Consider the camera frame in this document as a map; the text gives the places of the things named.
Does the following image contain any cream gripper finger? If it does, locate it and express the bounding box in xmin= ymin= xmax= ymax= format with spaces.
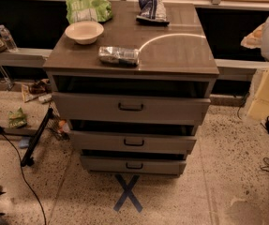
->
xmin=241 ymin=24 xmax=264 ymax=49

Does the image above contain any grey drawer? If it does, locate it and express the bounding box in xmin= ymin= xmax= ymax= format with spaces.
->
xmin=71 ymin=131 xmax=196 ymax=154
xmin=81 ymin=156 xmax=187 ymax=176
xmin=52 ymin=92 xmax=210 ymax=125

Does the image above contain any grey drawer cabinet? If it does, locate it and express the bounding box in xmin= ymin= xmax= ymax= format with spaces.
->
xmin=42 ymin=0 xmax=220 ymax=177

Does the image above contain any blue chip bag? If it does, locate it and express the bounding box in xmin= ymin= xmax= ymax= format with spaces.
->
xmin=136 ymin=0 xmax=170 ymax=26

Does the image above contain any silver snack packet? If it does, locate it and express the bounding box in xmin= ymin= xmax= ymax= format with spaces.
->
xmin=98 ymin=46 xmax=140 ymax=67

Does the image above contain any white bowl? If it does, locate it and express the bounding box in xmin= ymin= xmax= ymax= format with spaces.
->
xmin=65 ymin=21 xmax=104 ymax=45

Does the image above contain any blue tape cross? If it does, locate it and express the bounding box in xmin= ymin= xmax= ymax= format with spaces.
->
xmin=113 ymin=174 xmax=142 ymax=213

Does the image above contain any green chip bag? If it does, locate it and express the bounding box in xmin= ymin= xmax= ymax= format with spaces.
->
xmin=66 ymin=0 xmax=113 ymax=23

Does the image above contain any snack wrapper on floor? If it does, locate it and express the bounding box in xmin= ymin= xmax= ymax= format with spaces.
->
xmin=22 ymin=79 xmax=52 ymax=103

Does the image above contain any clear water bottle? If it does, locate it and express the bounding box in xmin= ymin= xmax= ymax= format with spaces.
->
xmin=0 ymin=24 xmax=18 ymax=53

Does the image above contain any small green bag on floor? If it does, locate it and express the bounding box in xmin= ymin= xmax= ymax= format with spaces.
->
xmin=8 ymin=108 xmax=27 ymax=128

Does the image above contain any black tripod leg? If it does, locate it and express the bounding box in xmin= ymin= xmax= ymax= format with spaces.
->
xmin=21 ymin=108 xmax=53 ymax=167

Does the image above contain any grey shelf rail right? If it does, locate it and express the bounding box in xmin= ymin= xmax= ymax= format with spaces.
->
xmin=216 ymin=59 xmax=269 ymax=82

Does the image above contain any grey shelf rail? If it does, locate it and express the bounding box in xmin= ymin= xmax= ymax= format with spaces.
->
xmin=0 ymin=48 xmax=52 ymax=68
xmin=216 ymin=59 xmax=269 ymax=82

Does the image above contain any wire basket with items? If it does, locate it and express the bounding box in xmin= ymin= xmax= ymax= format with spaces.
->
xmin=47 ymin=101 xmax=69 ymax=141

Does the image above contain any grey shelf rail left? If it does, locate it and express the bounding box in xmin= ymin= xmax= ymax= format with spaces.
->
xmin=0 ymin=48 xmax=52 ymax=68

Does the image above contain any black floor cable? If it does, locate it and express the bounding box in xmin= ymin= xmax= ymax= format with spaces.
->
xmin=0 ymin=107 xmax=48 ymax=225

